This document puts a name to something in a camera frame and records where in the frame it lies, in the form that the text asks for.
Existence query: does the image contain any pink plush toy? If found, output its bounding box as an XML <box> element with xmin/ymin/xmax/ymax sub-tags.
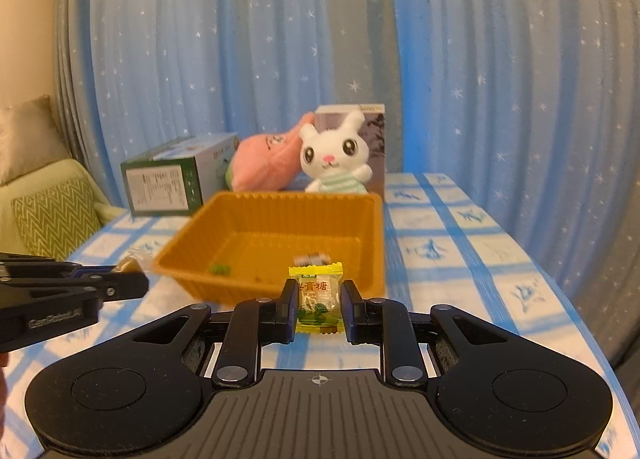
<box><xmin>225</xmin><ymin>112</ymin><xmax>321</xmax><ymax>192</ymax></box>

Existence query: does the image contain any yellow green candy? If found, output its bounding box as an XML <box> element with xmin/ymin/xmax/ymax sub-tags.
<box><xmin>287</xmin><ymin>261</ymin><xmax>346</xmax><ymax>335</ymax></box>

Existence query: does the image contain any orange plastic tray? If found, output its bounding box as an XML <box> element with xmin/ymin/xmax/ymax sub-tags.
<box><xmin>155</xmin><ymin>191</ymin><xmax>386</xmax><ymax>302</ymax></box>

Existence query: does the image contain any beige cushion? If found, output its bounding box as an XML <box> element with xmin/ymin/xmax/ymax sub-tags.
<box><xmin>0</xmin><ymin>95</ymin><xmax>71</xmax><ymax>186</ymax></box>

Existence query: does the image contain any light green sofa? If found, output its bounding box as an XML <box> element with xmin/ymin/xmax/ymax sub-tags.
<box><xmin>0</xmin><ymin>159</ymin><xmax>126</xmax><ymax>262</ymax></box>

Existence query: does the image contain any blue checked tablecloth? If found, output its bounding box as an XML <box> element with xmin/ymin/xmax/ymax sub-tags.
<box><xmin>0</xmin><ymin>171</ymin><xmax>626</xmax><ymax>459</ymax></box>

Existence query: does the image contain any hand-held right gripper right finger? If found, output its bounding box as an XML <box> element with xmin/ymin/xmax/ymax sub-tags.
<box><xmin>341</xmin><ymin>279</ymin><xmax>526</xmax><ymax>386</ymax></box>

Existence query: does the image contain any blue star print curtain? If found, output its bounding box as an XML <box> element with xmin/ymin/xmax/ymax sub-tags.
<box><xmin>52</xmin><ymin>0</ymin><xmax>406</xmax><ymax>212</ymax></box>
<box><xmin>390</xmin><ymin>0</ymin><xmax>640</xmax><ymax>375</ymax></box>

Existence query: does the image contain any grey box with plant print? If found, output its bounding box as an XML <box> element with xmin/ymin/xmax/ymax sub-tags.
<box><xmin>314</xmin><ymin>103</ymin><xmax>387</xmax><ymax>200</ymax></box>

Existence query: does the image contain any green zigzag cushion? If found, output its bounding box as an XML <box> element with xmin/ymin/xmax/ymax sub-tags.
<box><xmin>11</xmin><ymin>178</ymin><xmax>103</xmax><ymax>262</ymax></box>

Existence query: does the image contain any white rabbit plush toy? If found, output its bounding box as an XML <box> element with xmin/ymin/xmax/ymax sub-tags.
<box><xmin>298</xmin><ymin>109</ymin><xmax>373</xmax><ymax>194</ymax></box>

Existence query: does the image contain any clear candy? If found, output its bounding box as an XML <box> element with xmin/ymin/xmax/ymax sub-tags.
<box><xmin>114</xmin><ymin>248</ymin><xmax>151</xmax><ymax>276</ymax></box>

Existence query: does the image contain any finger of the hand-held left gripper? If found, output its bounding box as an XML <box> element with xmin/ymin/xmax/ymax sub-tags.
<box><xmin>30</xmin><ymin>271</ymin><xmax>151</xmax><ymax>310</ymax></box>
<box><xmin>0</xmin><ymin>253</ymin><xmax>121</xmax><ymax>286</ymax></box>

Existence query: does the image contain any green and white carton box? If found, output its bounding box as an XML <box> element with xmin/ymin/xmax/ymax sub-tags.
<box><xmin>120</xmin><ymin>133</ymin><xmax>240</xmax><ymax>217</ymax></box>

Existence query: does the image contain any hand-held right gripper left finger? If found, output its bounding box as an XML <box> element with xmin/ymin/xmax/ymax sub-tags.
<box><xmin>115</xmin><ymin>279</ymin><xmax>301</xmax><ymax>388</ymax></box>

